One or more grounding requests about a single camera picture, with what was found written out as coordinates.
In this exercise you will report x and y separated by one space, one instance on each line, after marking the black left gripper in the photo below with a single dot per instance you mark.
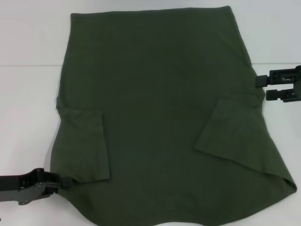
21 188

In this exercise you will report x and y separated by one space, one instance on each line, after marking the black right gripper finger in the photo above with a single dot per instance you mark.
261 82
274 95

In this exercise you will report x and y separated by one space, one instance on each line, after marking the dark green t-shirt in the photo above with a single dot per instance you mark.
164 94

